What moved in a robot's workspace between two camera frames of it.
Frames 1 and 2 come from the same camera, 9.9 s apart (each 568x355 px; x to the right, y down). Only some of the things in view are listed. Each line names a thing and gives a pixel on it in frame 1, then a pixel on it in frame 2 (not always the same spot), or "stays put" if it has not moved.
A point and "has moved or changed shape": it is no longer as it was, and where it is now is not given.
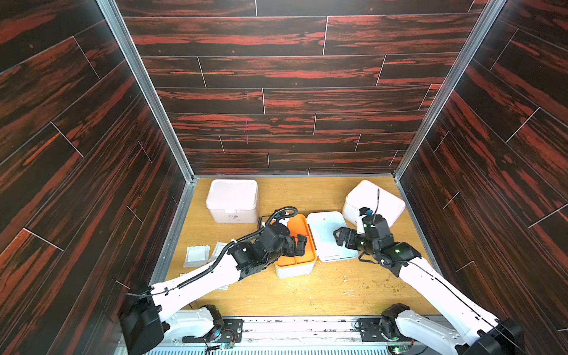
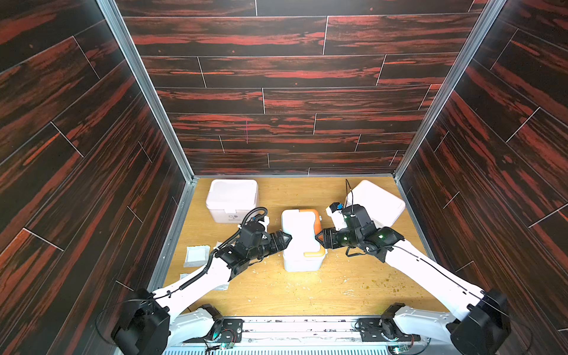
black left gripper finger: (299, 248) to (283, 245)
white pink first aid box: (379, 200) stays put
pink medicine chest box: (234, 200) stays put
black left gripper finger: (302, 240) to (282, 236)
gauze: (197, 256) stays put
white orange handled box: (319, 228) has moved or changed shape
